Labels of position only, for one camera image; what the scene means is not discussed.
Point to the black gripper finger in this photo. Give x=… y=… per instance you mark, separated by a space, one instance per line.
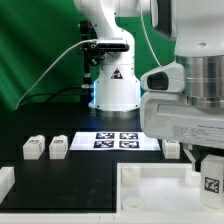
x=193 y=155

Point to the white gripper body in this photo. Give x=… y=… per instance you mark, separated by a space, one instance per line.
x=170 y=117

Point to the white square tabletop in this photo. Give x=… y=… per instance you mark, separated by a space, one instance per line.
x=156 y=193

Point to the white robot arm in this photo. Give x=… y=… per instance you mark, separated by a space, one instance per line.
x=197 y=26

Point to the white sheet with fiducial tags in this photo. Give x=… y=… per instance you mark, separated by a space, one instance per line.
x=134 y=141

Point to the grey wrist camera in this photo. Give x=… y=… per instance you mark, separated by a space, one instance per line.
x=169 y=78

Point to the black camera on mount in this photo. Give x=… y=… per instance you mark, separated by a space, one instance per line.
x=94 y=53

